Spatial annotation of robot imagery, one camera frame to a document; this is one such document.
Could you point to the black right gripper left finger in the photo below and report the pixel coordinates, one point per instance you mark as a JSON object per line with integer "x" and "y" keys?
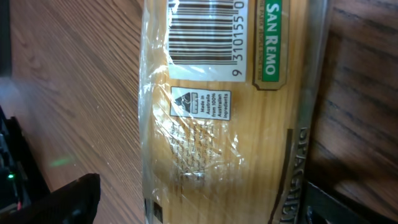
{"x": 75, "y": 203}

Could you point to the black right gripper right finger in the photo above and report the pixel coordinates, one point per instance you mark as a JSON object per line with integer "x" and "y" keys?
{"x": 327, "y": 206}

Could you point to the orange biscuit pack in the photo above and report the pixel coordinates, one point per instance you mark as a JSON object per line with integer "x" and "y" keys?
{"x": 226, "y": 96}

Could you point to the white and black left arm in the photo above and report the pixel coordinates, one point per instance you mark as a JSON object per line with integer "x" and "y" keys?
{"x": 22, "y": 182}

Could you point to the grey plastic shopping basket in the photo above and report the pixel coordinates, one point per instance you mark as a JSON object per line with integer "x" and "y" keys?
{"x": 5, "y": 39}

